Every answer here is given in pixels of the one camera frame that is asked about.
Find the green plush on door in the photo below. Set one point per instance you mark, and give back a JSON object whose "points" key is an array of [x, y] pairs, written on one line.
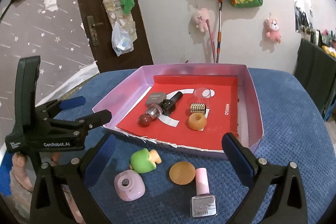
{"points": [[127, 6]]}

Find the dark cluttered side table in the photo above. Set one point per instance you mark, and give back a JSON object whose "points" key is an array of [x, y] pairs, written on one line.
{"points": [[315, 70]]}

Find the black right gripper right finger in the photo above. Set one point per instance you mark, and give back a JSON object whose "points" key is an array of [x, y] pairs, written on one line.
{"points": [[288, 203]]}

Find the grey earbud case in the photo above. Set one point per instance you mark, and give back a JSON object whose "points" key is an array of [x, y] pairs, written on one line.
{"points": [[155, 98]]}

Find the pink nail polish bottle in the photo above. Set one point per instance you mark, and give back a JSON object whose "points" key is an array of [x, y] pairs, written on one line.
{"points": [[203, 204]]}

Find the clear plastic cup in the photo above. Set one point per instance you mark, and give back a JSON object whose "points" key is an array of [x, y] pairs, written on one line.
{"points": [[202, 95]]}

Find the pink round compact case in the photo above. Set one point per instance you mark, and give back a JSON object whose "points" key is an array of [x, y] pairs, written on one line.
{"points": [[129, 185]]}

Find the pink plush toy left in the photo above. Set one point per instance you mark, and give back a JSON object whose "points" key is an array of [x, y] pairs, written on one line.
{"points": [[200, 18]]}

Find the brass door handle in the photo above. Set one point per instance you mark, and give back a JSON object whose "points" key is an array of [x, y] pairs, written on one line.
{"points": [[92, 29]]}

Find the black nail polish bottle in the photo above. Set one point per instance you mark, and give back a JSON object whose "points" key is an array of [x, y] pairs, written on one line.
{"points": [[169, 105]]}

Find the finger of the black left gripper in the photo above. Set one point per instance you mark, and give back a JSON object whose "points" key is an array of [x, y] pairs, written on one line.
{"points": [[82, 124], [52, 108]]}

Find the glass bottle red ball cap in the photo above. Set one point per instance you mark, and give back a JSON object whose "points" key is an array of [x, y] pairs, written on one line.
{"points": [[152, 113]]}

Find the orange ring-shaped jar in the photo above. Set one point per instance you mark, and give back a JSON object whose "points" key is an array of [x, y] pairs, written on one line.
{"points": [[197, 121]]}

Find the orange-handled broom stick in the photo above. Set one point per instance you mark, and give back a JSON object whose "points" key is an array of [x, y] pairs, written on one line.
{"points": [[219, 36]]}

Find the clear plastic bag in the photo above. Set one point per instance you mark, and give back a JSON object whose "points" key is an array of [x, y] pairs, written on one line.
{"points": [[121, 41]]}

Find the green tulip-shaped toy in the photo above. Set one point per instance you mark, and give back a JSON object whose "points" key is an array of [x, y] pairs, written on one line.
{"points": [[144, 161]]}

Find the pink stick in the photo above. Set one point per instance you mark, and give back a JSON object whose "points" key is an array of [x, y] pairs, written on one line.
{"points": [[211, 40]]}

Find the person's left hand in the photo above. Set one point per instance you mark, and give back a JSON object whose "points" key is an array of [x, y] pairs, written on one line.
{"points": [[22, 174]]}

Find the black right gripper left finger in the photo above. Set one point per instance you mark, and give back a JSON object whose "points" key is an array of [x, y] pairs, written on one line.
{"points": [[49, 203]]}

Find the gold studded cylinder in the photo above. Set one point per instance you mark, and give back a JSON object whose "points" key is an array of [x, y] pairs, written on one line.
{"points": [[198, 108]]}

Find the blue textured table cloth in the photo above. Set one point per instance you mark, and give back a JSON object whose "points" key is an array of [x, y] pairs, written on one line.
{"points": [[293, 131]]}

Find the pink plush toy right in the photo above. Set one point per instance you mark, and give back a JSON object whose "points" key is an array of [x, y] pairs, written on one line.
{"points": [[272, 30]]}

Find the pink plush toy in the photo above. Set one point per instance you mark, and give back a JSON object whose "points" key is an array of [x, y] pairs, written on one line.
{"points": [[200, 18], [272, 30]]}

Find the orange round lid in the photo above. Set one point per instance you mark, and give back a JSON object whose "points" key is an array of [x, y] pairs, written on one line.
{"points": [[182, 173]]}

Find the purple cardboard tray red liner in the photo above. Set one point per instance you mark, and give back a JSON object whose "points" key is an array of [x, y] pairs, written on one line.
{"points": [[234, 107]]}

